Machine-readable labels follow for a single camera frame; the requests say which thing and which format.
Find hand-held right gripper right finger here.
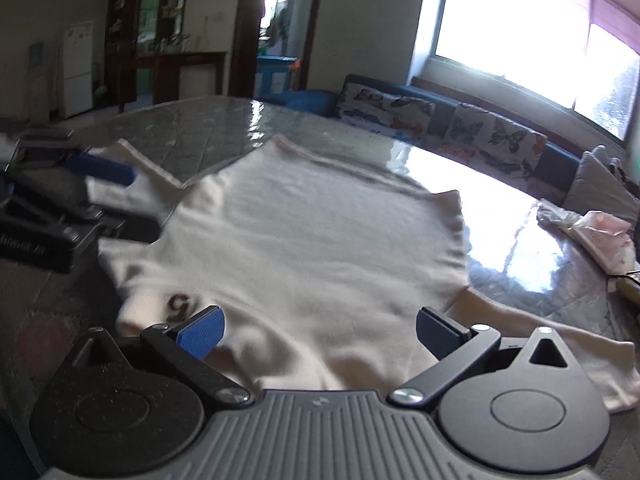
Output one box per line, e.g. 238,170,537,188
390,306,584,410

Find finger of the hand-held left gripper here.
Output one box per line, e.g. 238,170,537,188
10,195,162,246
17,130,137,187

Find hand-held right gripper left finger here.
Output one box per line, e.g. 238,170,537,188
60,304,256,411

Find cream knit sweater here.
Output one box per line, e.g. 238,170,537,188
85,135,637,415

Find hanging clothes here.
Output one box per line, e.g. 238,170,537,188
270,5,292,42

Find white refrigerator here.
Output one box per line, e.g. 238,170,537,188
61,20,97,120

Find dark wooden console table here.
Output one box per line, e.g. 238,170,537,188
117,51,228,113

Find crumpled plastic bag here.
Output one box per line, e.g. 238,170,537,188
536,199,583,232

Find blue cabinet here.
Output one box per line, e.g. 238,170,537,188
256,56,303,98

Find yellow object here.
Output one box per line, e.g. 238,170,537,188
607,270,640,321

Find butterfly print cushion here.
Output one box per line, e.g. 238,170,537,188
336,82,436,136
442,102,548,181

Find grey pillow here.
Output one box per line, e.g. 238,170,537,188
562,152,636,221

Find blue sofa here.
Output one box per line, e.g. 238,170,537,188
257,74,640,211

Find large window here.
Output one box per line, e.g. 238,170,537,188
410,0,640,148

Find dark wooden wall cabinet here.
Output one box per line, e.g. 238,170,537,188
102,0,193,111

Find dark wooden door frame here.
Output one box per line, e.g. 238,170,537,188
227,0,328,101

